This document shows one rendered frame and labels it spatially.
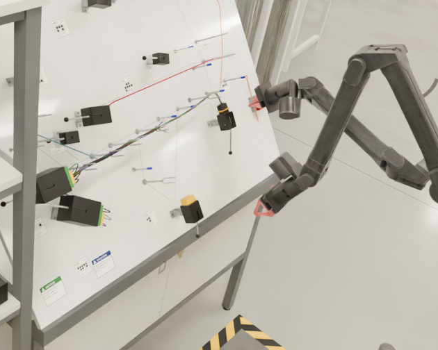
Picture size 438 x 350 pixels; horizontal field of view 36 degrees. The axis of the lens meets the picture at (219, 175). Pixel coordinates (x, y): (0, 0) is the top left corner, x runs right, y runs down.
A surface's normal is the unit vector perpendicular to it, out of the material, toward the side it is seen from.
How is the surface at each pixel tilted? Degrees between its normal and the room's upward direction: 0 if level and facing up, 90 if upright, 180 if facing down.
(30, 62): 90
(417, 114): 88
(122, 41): 54
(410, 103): 88
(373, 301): 0
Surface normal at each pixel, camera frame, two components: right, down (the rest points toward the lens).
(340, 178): 0.19, -0.77
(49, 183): 0.73, -0.05
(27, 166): 0.76, 0.50
